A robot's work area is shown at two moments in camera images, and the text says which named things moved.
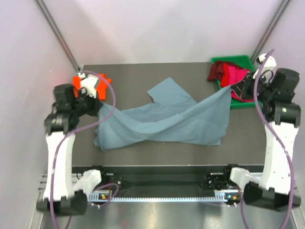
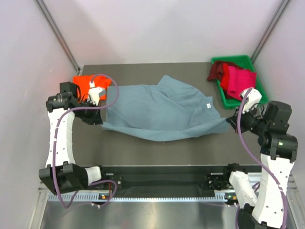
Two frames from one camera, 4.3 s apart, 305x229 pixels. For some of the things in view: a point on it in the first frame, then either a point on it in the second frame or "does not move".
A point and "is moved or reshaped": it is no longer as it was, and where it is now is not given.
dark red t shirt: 216,71 does not move
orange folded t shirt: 102,83 does not move
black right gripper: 241,88 → 232,119
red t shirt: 225,79 does not move
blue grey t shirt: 174,118 is moved or reshaped
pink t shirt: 235,76 does not move
